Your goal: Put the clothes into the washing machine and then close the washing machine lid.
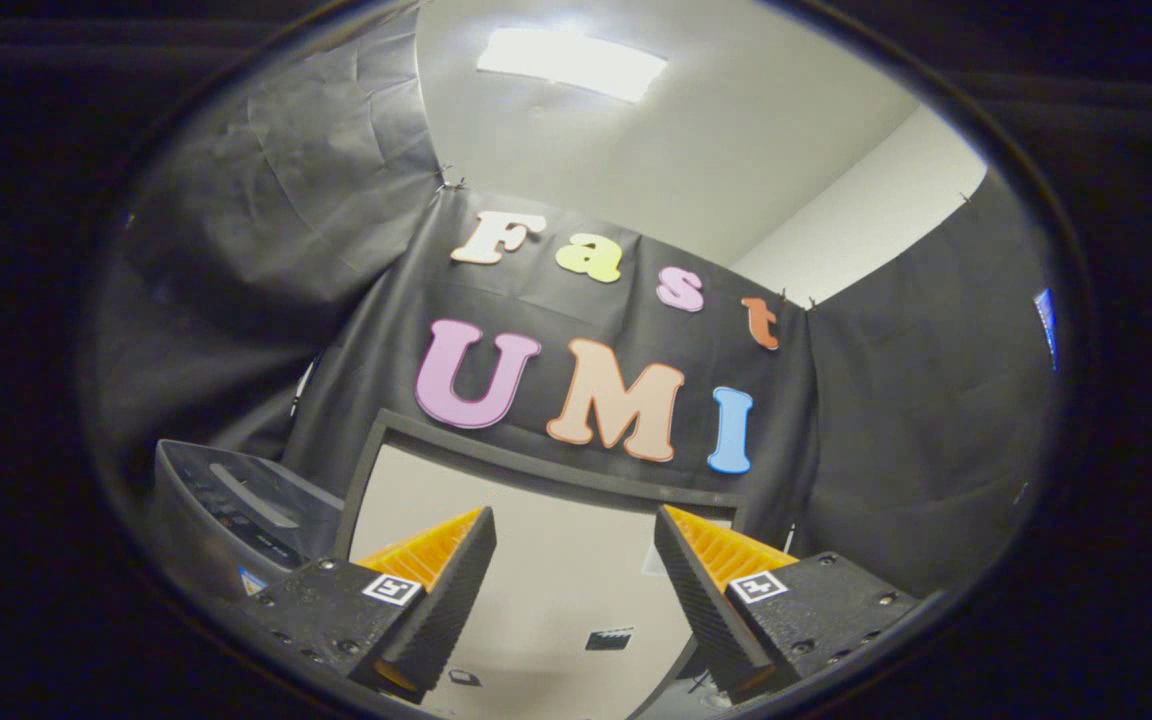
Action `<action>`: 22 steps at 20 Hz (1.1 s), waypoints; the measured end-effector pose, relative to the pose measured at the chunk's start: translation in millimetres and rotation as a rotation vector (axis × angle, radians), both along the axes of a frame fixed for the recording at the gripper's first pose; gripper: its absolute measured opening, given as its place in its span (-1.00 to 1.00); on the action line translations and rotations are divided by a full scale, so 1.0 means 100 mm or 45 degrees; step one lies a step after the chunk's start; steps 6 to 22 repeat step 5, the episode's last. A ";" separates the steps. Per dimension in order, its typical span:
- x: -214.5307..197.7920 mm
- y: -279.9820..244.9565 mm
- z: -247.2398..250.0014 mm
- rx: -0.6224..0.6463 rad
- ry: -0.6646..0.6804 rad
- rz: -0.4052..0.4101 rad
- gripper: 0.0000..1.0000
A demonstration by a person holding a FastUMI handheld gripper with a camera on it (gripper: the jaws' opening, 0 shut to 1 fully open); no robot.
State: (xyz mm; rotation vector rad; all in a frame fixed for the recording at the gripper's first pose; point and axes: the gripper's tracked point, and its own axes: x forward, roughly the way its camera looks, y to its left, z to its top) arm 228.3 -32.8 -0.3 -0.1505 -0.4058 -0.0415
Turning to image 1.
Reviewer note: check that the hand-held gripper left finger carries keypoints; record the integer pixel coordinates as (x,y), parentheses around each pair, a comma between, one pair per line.
(456,585)

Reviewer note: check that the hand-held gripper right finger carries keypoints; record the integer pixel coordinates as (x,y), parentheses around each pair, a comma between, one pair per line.
(701,595)

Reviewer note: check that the grey washing machine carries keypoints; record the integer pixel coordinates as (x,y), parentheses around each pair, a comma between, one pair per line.
(196,560)

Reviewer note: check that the white cabinet with dark top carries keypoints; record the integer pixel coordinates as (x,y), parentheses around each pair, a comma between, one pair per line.
(566,560)

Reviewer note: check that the blue panel edge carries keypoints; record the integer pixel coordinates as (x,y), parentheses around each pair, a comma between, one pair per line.
(1046,325)

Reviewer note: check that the ceiling light panel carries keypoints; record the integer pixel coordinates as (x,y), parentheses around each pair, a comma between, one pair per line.
(576,65)

